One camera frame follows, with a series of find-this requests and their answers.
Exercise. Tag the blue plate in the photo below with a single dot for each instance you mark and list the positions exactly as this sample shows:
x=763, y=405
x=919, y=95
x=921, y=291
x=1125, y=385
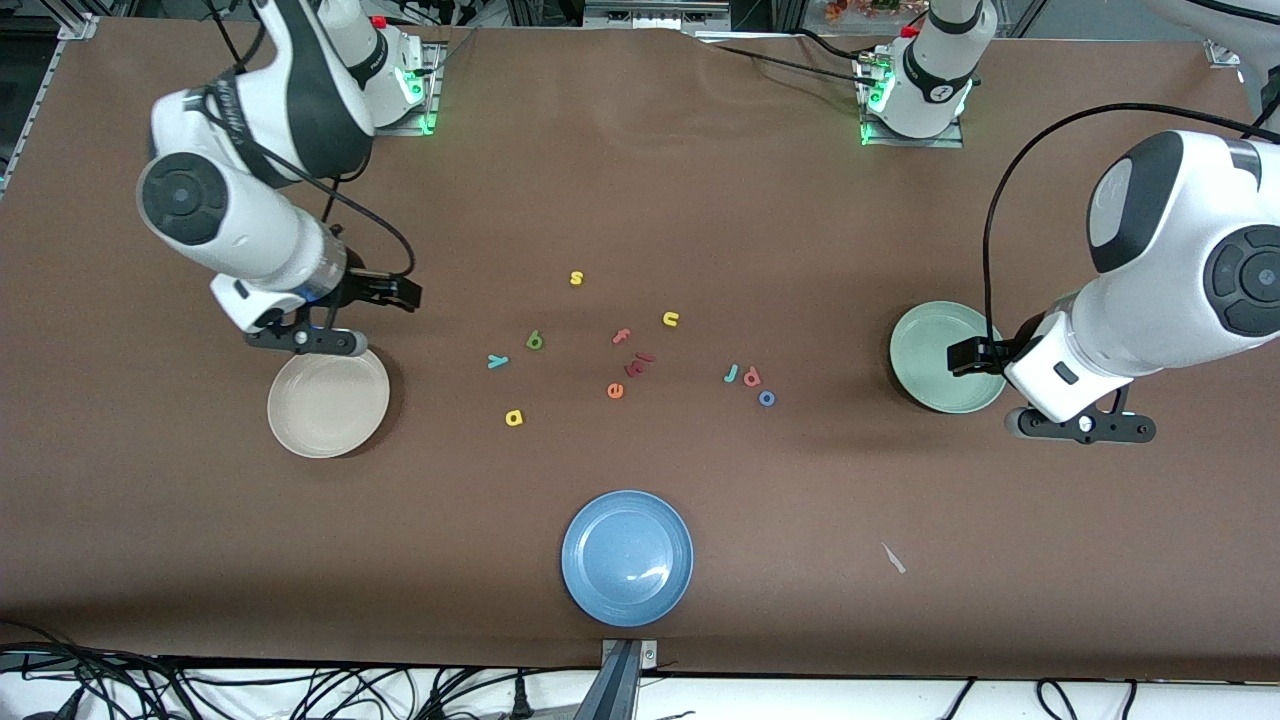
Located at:
x=627, y=558

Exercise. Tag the orange artificial flowers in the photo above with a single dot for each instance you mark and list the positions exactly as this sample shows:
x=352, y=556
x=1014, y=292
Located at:
x=860, y=8

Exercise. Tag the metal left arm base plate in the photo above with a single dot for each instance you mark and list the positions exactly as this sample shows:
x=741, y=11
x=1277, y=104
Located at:
x=915, y=143

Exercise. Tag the beige brown plate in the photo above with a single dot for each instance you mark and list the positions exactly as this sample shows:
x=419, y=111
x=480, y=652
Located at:
x=328, y=405

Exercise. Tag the black power plug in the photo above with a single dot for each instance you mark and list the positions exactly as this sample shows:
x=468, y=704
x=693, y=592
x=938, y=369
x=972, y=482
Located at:
x=520, y=703

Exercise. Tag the pink foam letter p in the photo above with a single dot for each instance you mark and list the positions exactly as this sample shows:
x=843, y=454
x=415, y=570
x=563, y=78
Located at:
x=746, y=380

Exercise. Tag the pale green plate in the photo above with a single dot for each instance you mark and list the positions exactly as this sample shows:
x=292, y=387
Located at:
x=930, y=350

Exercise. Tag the white paper scrap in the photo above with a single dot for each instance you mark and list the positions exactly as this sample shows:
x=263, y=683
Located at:
x=893, y=558

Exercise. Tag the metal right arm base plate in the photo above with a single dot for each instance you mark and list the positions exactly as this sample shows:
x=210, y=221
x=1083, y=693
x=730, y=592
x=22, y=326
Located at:
x=432, y=90

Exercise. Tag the grey metal box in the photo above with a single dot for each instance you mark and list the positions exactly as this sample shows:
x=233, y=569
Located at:
x=650, y=12

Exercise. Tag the aluminium corner bracket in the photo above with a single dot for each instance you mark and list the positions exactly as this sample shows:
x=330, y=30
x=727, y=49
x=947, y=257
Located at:
x=1225, y=50
x=80, y=27

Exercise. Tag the grey metal camera mount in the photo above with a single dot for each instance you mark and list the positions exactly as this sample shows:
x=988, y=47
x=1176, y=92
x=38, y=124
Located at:
x=625, y=690

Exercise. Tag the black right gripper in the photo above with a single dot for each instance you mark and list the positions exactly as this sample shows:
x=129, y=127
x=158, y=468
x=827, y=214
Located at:
x=366, y=288

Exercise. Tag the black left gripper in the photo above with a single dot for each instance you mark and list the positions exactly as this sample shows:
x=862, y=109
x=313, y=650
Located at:
x=1003, y=351

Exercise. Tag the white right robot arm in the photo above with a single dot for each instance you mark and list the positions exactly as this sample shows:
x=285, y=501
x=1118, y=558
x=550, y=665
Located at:
x=250, y=215

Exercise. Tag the brown table cover sheet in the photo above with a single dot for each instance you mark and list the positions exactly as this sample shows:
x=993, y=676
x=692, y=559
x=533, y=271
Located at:
x=200, y=550

